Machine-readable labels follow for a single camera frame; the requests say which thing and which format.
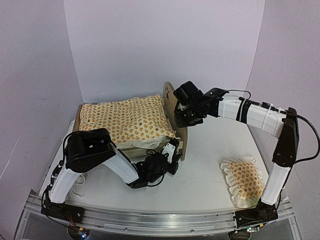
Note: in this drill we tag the duck print ruffled cushion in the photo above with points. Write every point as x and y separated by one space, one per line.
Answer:
138 122

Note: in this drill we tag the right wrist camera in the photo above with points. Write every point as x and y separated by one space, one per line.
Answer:
188 94

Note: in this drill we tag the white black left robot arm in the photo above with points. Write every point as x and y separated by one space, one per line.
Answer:
82 151

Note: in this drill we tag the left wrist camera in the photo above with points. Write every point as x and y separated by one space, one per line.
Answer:
170 149

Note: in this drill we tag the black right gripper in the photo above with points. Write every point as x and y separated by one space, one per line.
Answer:
179 122

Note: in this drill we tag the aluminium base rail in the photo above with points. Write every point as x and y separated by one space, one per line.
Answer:
138 212

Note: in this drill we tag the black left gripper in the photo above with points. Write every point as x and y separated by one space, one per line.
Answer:
173 170

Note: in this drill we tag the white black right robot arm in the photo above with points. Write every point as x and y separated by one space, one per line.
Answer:
281 124

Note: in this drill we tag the small duck print pillow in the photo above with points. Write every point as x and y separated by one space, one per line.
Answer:
244 180

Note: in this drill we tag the wooden pet bed frame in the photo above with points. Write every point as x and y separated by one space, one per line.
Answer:
169 103

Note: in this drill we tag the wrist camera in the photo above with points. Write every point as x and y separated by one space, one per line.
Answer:
170 149
188 94

